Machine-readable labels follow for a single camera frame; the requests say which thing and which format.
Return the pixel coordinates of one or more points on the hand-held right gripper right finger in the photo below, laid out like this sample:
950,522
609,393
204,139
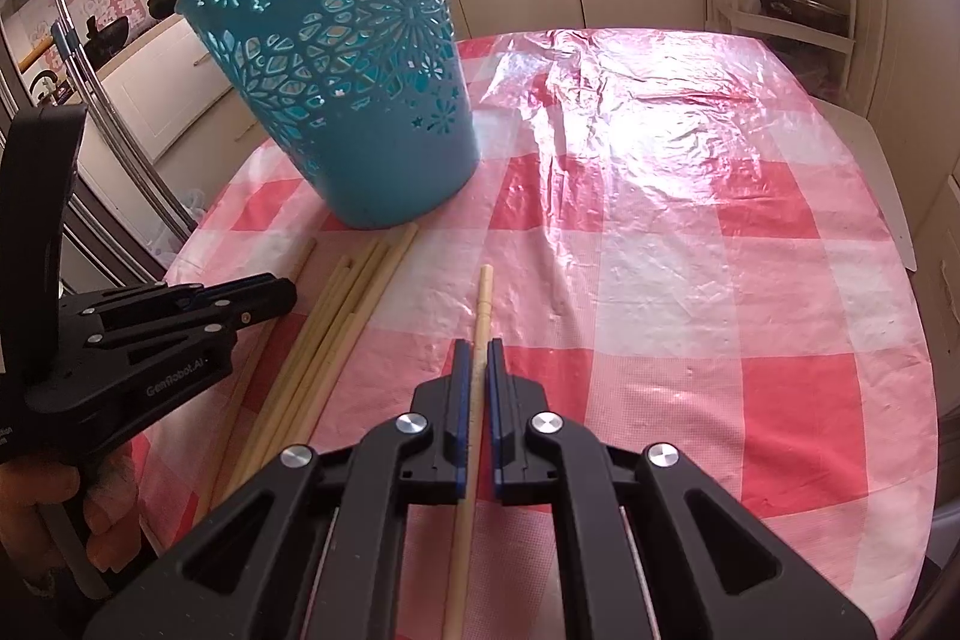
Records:
495,400

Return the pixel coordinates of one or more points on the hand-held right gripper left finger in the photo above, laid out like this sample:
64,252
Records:
461,400

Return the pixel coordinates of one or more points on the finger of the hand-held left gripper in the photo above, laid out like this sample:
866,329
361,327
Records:
172,347
255,299

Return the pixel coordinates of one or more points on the wooden chopstick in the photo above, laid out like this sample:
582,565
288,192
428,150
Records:
339,274
381,261
365,261
481,310
225,445
399,250

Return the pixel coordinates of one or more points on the blue perforated plastic basket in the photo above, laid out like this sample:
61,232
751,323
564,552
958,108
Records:
360,85

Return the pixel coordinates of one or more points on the person's left hand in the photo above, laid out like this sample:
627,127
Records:
112,505

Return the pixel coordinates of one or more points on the white plastic bag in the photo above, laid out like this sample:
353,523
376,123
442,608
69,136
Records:
184,227

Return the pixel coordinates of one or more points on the cream cabinet under stove counter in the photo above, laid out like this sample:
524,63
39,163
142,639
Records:
165,85

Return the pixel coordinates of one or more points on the red checkered plastic tablecloth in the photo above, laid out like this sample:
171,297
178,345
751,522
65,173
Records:
675,235

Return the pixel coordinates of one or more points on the kettle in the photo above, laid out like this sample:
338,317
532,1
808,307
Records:
45,85

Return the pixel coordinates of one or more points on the black wok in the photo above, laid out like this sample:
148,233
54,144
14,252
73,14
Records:
105,40

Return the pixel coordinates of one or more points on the pot with lid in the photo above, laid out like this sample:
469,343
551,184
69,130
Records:
795,3

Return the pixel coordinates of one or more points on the cream cabinet with drawers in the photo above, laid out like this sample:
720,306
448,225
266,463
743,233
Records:
907,48

